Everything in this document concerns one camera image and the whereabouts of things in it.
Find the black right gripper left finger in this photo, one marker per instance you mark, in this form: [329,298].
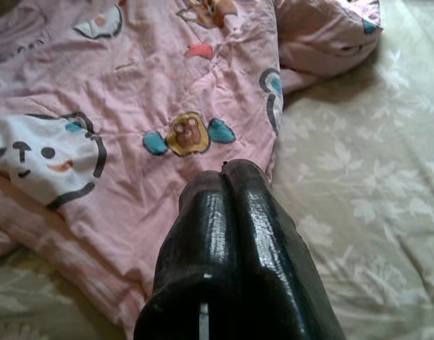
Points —
[195,265]

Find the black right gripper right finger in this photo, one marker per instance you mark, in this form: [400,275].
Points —
[273,265]

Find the pink cartoon print quilt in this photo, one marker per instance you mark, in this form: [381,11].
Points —
[131,88]

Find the beige floral bed sheet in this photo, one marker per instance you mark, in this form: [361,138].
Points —
[361,177]

